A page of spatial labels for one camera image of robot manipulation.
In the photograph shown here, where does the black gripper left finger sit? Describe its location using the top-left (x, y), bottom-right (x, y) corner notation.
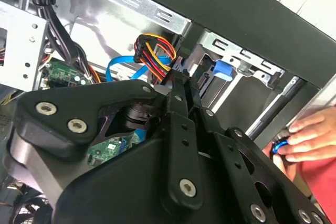
top-left (14, 70), bottom-right (205, 211)

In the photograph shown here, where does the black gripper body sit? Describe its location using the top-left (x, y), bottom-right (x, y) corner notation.
top-left (54, 136), bottom-right (253, 224)

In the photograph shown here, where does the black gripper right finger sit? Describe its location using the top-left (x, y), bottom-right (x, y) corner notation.
top-left (187, 75), bottom-right (330, 224)

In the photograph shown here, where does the round black tool blue ring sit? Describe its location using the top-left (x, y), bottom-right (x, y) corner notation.
top-left (271, 140), bottom-right (289, 156)

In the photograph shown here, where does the blue data wire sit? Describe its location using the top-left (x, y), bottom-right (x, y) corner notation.
top-left (106, 55), bottom-right (173, 84)

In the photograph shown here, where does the orange red yellow power wire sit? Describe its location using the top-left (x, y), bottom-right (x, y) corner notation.
top-left (133, 33), bottom-right (184, 82)

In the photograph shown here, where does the hard disk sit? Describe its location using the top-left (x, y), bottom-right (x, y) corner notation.
top-left (194, 56), bottom-right (234, 93)

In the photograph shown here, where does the person's hand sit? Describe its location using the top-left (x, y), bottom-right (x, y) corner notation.
top-left (262, 105), bottom-right (336, 180)

